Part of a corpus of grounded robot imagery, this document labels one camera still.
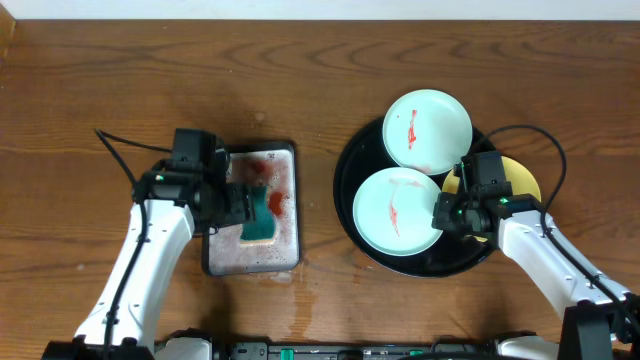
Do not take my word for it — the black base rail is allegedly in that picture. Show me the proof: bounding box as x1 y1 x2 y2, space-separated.
154 329 561 360

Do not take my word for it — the black rectangular soapy tray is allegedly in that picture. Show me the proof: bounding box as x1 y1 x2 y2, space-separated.
202 142 301 276

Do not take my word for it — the black round tray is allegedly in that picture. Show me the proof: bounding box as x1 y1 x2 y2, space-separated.
333 118 493 278

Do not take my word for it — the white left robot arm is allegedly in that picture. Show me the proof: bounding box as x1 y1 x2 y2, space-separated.
43 170 255 359

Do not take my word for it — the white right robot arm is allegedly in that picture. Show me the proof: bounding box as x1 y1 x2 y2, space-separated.
432 192 639 359

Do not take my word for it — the green and yellow sponge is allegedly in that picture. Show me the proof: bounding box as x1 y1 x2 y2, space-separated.
240 186 276 242

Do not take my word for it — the yellow plate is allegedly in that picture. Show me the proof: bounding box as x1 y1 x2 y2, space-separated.
441 156 542 201

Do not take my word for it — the mint plate with long stain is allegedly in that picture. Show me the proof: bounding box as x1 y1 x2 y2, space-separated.
382 89 473 175

